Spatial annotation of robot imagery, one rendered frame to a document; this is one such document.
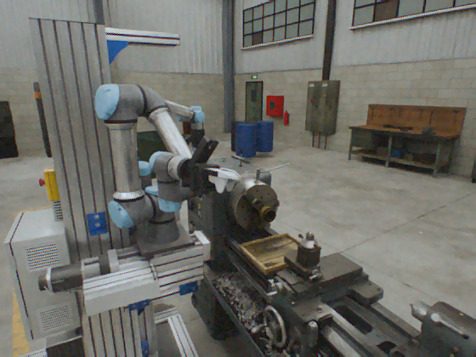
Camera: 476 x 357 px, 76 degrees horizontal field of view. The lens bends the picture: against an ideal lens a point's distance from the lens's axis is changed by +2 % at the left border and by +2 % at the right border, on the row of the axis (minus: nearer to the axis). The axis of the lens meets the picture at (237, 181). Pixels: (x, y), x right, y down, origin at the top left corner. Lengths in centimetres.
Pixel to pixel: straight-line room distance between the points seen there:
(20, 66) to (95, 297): 1051
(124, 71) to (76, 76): 1056
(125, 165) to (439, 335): 115
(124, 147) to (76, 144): 27
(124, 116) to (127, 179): 23
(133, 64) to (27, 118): 379
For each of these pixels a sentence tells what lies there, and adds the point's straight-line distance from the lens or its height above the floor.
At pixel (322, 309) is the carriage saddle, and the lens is 142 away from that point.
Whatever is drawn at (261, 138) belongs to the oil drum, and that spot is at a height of 40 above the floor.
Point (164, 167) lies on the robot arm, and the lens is 96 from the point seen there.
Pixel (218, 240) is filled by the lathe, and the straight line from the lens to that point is 208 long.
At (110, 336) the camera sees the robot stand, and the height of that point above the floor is 62.
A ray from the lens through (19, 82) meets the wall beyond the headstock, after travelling 1150.
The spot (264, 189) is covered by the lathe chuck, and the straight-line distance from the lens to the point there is 191.
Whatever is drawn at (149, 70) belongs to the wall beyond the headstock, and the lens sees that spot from 1226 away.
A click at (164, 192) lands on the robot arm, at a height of 148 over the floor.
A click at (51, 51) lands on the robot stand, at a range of 138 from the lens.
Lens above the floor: 179
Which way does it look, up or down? 17 degrees down
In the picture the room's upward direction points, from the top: straight up
